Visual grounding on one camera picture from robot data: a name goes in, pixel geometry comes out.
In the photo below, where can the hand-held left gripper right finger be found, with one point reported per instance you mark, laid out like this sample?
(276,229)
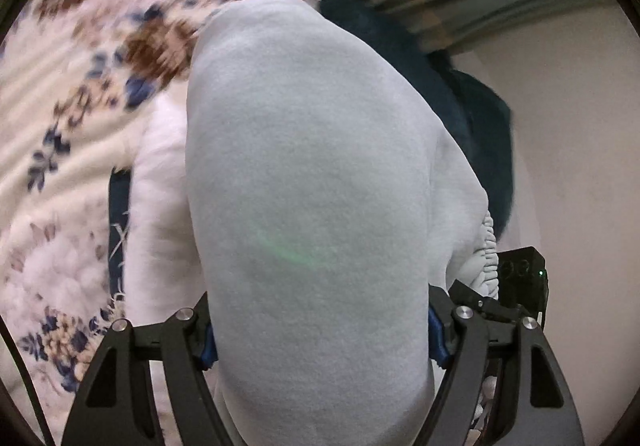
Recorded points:
(436,341)

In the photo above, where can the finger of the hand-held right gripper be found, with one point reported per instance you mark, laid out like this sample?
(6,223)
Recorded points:
(495,310)

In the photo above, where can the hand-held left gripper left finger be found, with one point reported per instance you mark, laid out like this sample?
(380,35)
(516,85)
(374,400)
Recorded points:
(209,343)

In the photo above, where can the light blue fleece pants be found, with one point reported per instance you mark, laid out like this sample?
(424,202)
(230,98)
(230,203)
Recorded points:
(310,165)

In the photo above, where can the white folded garment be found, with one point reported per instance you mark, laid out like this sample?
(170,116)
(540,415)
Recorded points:
(160,206)

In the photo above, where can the dark grey folded garment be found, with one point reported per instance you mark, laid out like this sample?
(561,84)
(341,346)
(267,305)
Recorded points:
(119,216)

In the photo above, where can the dark teal pillow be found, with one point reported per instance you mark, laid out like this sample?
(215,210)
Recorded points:
(475,125)

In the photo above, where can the floral bed blanket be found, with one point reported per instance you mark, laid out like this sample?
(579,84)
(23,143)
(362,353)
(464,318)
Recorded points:
(75,100)

